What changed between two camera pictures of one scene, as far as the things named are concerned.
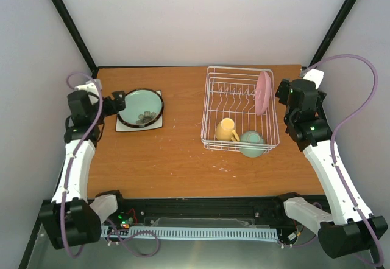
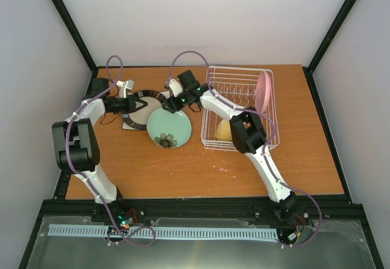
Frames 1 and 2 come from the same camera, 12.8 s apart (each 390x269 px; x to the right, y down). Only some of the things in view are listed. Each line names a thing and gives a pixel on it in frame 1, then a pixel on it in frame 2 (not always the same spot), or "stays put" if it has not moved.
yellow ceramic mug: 224,131 stays put
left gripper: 119,103 → 131,104
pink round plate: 262,93 stays put
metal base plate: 188,254 stays put
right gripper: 283,90 → 171,103
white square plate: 121,127 → 165,94
